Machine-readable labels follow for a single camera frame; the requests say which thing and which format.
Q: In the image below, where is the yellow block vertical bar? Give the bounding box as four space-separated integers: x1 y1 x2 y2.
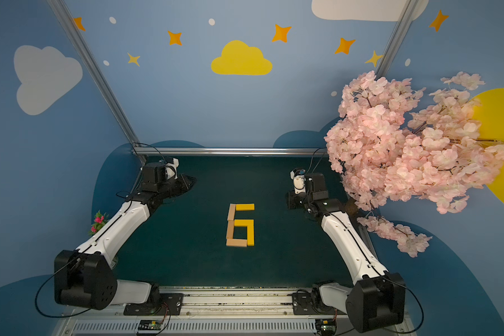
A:
246 225 255 246

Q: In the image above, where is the yellow block top bar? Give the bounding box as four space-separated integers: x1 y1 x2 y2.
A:
235 204 255 211

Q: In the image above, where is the natural wood block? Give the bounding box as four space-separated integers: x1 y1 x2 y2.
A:
226 238 248 247
228 204 236 221
226 220 235 239

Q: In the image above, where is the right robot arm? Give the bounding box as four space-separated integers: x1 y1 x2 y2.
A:
287 169 406 333

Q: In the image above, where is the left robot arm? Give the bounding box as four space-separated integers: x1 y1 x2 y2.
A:
54 158 196 310

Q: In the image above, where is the small pink flower pot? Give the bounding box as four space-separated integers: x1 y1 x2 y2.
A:
90 211 109 235

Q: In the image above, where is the pink blossom artificial tree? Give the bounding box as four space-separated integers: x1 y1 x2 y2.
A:
324 70 504 258

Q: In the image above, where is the right green circuit board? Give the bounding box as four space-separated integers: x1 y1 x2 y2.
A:
314 319 337 336

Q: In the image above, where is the green circuit board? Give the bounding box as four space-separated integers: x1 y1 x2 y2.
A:
137 319 164 335
314 319 337 336

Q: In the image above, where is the left green circuit board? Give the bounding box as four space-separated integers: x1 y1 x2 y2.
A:
137 319 164 335

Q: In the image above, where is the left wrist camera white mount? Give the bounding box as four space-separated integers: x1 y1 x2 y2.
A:
165 158 179 181

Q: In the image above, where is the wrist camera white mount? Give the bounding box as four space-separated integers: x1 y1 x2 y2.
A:
290 168 306 194
165 158 179 181

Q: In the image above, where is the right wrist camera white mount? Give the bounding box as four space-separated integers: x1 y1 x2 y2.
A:
290 168 306 194

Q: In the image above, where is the horizontal aluminium back rail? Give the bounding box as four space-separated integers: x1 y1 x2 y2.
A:
132 146 326 157

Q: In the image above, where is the black left camera cable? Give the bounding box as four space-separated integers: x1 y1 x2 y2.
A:
131 142 169 169

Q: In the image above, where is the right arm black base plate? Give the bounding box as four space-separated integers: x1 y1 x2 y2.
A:
291 289 322 315

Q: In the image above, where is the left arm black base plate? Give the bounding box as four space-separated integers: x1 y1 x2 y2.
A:
123 293 184 316

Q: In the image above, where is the left aluminium corner post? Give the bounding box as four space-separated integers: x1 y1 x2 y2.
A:
47 0 146 164

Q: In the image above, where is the aluminium corner post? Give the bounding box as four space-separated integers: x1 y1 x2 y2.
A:
47 0 146 164
376 0 419 77

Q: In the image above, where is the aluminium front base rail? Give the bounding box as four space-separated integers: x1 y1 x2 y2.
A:
52 285 417 336

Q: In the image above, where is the right aluminium corner post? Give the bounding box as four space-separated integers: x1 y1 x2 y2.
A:
376 0 419 77

